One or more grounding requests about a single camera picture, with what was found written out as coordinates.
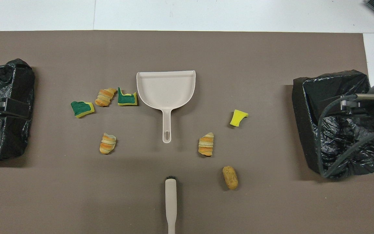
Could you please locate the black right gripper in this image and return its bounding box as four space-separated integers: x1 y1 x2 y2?
341 94 371 117

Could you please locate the green and yellow sponge piece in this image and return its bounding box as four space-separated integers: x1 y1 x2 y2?
70 101 95 119

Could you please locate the toy croissant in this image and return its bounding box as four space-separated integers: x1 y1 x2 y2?
198 132 215 157
99 132 118 155
94 88 118 108

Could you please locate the notched green yellow sponge piece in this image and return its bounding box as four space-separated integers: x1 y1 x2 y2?
117 87 138 107

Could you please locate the plain yellow sponge piece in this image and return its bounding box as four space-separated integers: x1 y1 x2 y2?
229 109 249 128

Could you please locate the brown toy bread roll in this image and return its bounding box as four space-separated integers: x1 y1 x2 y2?
222 166 239 190

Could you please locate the beige plastic dustpan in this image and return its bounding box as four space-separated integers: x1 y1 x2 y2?
136 70 196 144

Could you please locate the beige brush with black bristles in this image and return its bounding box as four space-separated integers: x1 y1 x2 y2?
165 176 177 234

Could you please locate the brown table mat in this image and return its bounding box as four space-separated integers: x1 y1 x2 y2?
0 30 374 234

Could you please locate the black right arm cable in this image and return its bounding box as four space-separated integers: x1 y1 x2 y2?
316 94 374 178

